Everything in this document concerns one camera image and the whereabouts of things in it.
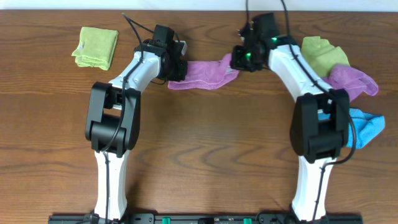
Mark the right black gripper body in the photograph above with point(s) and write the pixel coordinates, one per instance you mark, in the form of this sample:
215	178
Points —
245	59

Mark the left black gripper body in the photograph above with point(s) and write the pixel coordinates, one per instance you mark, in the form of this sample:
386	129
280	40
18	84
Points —
176	71

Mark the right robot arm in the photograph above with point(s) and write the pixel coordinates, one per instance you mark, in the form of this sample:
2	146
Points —
320	123

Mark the purple cloth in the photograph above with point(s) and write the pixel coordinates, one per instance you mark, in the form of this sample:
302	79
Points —
207	75
352	80

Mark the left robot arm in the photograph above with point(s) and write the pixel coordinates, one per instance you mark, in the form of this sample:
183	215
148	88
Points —
114	117

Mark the crumpled green cloth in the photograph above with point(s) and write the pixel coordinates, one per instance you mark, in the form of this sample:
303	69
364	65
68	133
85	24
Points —
321	55

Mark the crumpled purple cloth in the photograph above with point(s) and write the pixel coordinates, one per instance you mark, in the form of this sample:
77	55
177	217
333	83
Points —
352	80

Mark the crumpled blue cloth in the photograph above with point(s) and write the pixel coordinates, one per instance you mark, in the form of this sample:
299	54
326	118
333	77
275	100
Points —
367	126

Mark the folded green cloth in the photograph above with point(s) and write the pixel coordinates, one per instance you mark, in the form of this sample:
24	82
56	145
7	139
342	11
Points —
96	47

